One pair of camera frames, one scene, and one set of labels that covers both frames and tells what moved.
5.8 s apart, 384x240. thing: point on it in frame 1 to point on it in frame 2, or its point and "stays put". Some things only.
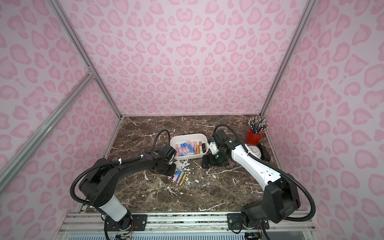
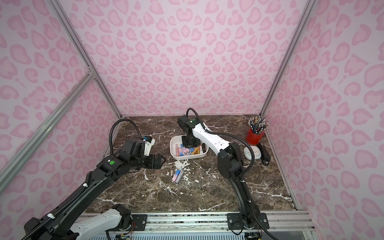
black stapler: x=265 y=154 stays put
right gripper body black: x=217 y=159 to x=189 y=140
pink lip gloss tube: x=177 y=149 stays put
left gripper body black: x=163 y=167 to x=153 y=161
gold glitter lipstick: x=183 y=179 to x=196 y=151
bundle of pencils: x=258 y=123 stays put
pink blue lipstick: x=176 y=176 stays put
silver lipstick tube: x=180 y=177 stays put
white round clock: x=255 y=150 stays put
